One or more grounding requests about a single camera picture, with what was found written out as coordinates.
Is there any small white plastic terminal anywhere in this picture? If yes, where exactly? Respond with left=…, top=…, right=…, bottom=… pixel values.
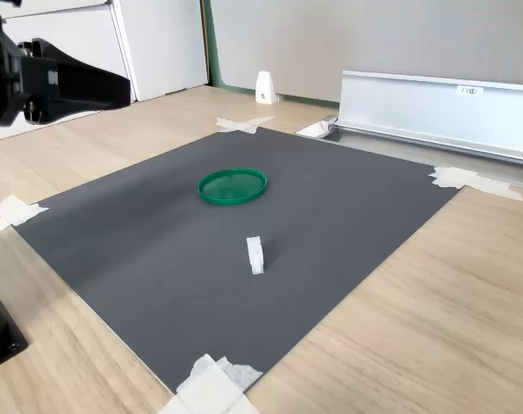
left=246, top=235, right=266, bottom=276

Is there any round green lid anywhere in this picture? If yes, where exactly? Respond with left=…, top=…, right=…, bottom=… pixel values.
left=197, top=167, right=269, bottom=206

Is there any white panel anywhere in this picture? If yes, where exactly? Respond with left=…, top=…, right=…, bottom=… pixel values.
left=112, top=0, right=211, bottom=103

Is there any white tape piece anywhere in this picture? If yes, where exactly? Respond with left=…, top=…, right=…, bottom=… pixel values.
left=156, top=353, right=264, bottom=414
left=215, top=115, right=276, bottom=135
left=0, top=193, right=50, bottom=237
left=428, top=166, right=523, bottom=203

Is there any dark grey mat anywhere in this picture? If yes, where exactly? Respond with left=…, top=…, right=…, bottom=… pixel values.
left=13, top=127, right=463, bottom=395

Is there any grey partition panel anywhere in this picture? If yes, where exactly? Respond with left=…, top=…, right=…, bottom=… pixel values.
left=209, top=0, right=523, bottom=104

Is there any small white bracket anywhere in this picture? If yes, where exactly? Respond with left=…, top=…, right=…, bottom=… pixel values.
left=255, top=70, right=274, bottom=105

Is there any silver table cable slot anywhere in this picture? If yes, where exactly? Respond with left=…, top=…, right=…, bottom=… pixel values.
left=294, top=115, right=523, bottom=191

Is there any aluminium cable duct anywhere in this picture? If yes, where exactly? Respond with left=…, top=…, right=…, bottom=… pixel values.
left=336, top=70, right=523, bottom=167

